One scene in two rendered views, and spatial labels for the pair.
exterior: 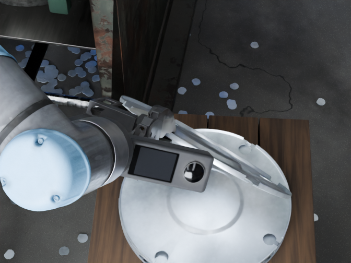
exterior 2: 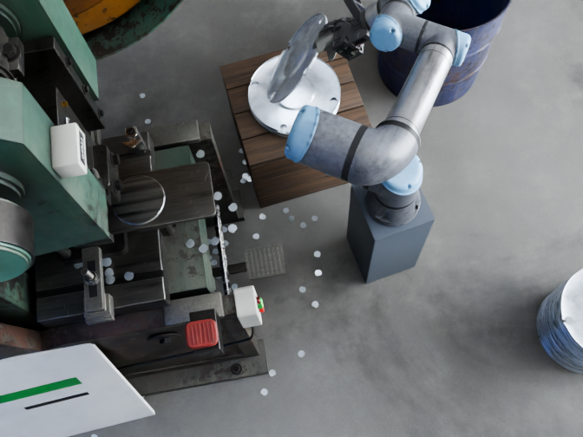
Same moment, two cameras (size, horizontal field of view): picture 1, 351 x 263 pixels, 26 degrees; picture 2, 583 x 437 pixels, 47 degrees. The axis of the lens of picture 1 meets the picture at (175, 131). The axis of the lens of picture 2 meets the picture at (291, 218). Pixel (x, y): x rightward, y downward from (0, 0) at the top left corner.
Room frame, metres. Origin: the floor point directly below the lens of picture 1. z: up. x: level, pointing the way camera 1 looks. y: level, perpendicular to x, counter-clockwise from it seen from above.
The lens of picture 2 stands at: (0.95, 1.04, 2.19)
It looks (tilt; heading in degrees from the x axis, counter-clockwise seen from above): 69 degrees down; 257
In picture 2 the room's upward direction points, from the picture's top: 8 degrees counter-clockwise
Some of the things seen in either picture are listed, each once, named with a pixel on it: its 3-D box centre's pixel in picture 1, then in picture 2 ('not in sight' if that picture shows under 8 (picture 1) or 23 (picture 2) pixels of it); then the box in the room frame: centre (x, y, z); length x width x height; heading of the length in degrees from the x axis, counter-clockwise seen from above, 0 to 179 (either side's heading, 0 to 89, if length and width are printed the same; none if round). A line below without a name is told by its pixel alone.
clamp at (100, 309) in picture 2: not in sight; (92, 282); (1.30, 0.47, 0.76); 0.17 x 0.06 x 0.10; 80
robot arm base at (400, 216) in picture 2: not in sight; (394, 194); (0.51, 0.43, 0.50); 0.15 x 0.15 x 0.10
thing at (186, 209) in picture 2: not in sight; (165, 206); (1.09, 0.34, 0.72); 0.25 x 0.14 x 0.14; 170
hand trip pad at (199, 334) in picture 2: not in sight; (203, 336); (1.10, 0.67, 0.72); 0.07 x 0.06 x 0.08; 170
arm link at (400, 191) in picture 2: not in sight; (396, 175); (0.52, 0.42, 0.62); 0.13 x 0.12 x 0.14; 136
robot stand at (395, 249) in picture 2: not in sight; (385, 229); (0.51, 0.43, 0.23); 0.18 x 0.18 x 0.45; 0
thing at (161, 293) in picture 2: not in sight; (99, 225); (1.27, 0.31, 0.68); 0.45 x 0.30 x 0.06; 80
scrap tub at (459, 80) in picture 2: not in sight; (437, 23); (0.06, -0.21, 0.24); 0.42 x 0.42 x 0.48
